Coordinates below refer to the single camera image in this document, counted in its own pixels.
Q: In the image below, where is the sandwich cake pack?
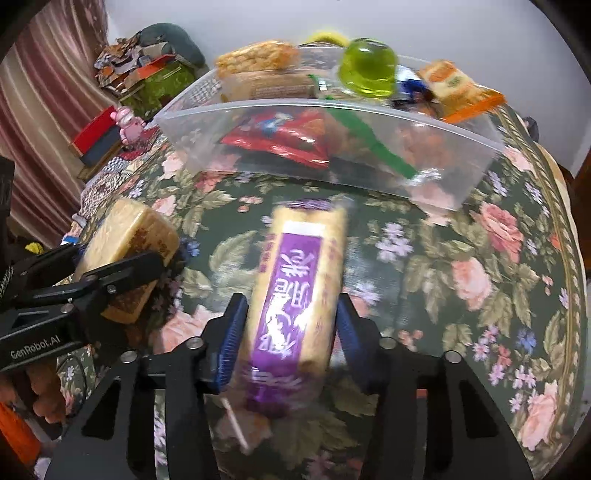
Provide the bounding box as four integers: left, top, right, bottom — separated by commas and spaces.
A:
74, 198, 180, 324

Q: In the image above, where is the purple label biscuit roll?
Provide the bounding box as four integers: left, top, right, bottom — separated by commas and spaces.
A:
236, 200, 349, 418

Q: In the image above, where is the green pea snack bag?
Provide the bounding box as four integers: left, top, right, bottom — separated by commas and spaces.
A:
306, 73, 419, 180

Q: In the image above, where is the brown cracker roll pack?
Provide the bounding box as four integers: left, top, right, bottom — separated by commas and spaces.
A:
221, 71, 315, 102

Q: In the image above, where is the puffed rice cake pack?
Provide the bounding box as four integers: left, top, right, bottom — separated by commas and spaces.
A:
215, 40, 300, 78

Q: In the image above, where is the green jelly cup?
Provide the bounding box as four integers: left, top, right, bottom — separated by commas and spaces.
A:
338, 38, 399, 98

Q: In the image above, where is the left hand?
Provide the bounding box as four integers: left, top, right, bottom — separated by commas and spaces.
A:
26, 358, 66, 424

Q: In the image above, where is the patchwork checkered quilt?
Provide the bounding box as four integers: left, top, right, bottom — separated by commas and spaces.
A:
61, 128, 164, 245

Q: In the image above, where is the floral green bedspread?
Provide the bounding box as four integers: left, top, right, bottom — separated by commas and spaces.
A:
80, 107, 590, 479

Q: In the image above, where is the red flat box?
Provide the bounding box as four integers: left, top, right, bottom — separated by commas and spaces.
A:
69, 106, 116, 157

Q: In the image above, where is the pink plush toy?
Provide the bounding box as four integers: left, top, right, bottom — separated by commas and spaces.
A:
110, 106, 145, 145

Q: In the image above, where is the striped pink curtain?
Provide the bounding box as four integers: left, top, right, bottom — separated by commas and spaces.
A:
1, 1, 113, 245

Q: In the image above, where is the clear plastic storage bin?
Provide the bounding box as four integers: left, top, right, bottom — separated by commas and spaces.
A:
155, 46, 503, 210

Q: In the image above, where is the dark grey cushion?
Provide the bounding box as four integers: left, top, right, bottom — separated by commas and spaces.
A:
139, 23, 205, 68

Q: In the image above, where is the red chip bag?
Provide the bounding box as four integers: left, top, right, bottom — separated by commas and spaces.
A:
219, 108, 329, 170

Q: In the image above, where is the orange wrapped cake pack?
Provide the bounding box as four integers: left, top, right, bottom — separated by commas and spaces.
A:
418, 60, 506, 124

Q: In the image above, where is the blue white snack packet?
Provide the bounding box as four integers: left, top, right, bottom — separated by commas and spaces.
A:
392, 65, 434, 108

